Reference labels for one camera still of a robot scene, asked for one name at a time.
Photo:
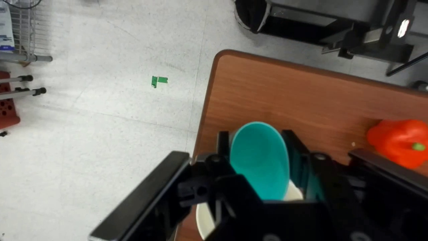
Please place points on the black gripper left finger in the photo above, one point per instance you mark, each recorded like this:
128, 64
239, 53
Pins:
223, 154

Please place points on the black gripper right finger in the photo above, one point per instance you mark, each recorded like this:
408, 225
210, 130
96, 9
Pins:
308, 170

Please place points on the teal blue cup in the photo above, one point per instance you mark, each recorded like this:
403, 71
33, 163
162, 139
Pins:
259, 152

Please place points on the orange toy bell pepper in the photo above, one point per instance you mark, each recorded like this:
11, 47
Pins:
404, 142

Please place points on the red perforated rack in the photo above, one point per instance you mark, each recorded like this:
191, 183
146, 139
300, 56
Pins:
8, 115

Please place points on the black equipment frame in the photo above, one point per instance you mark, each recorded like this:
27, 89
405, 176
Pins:
370, 28

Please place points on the white wire rack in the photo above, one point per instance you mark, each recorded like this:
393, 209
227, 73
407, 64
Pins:
17, 32

